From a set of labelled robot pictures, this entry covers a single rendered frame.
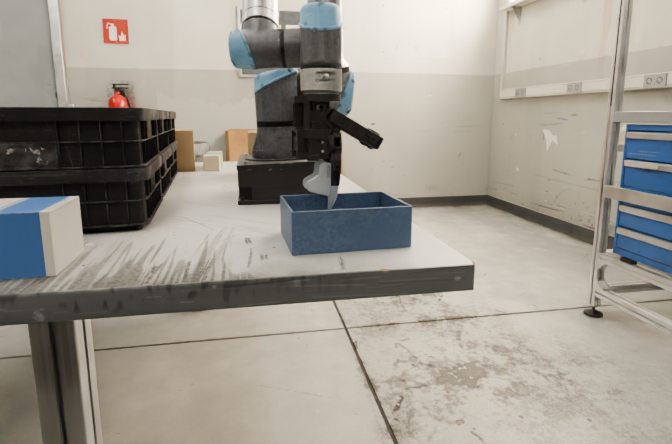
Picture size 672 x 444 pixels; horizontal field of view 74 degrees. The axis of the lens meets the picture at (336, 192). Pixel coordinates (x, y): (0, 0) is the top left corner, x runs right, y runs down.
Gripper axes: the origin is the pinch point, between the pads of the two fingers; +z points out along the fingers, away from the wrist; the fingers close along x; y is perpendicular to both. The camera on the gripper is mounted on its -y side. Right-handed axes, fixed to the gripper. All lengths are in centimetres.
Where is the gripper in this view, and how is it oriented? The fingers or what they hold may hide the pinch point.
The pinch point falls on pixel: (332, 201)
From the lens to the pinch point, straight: 84.9
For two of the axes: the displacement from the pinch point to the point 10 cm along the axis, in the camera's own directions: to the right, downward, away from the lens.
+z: 0.0, 9.9, 1.7
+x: 2.4, 1.7, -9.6
